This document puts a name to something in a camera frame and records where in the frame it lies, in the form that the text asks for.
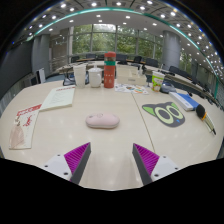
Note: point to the blue white book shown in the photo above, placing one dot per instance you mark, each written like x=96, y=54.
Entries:
x=185, y=101

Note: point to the pink computer mouse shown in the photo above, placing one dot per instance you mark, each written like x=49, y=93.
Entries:
x=102, y=120

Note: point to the green white cup with straw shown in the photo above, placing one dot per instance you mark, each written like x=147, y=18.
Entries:
x=157, y=81

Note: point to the red white leaflet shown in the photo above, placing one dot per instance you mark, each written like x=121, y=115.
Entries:
x=30, y=121

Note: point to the white lidded mug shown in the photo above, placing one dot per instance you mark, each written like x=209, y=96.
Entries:
x=95, y=79

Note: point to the dark office chairs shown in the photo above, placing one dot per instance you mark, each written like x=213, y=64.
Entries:
x=151, y=62

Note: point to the white floor appliance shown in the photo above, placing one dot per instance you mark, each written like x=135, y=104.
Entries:
x=41, y=76

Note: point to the cream booklet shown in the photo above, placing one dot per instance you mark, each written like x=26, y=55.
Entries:
x=59, y=97

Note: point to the ceiling lights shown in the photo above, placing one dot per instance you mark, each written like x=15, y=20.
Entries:
x=118, y=4

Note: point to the colourful sticker sheet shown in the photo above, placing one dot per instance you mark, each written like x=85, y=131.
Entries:
x=131, y=89

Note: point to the cat-shaped grey green mouse pad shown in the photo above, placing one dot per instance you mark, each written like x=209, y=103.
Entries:
x=165, y=115

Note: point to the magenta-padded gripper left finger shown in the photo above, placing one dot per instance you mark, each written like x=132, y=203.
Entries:
x=59, y=165

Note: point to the red drink bottle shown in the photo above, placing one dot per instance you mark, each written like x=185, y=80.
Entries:
x=109, y=75

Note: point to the white cardboard box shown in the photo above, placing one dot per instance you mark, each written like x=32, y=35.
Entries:
x=130, y=77

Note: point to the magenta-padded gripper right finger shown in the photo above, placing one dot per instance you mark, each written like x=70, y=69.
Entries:
x=163, y=165

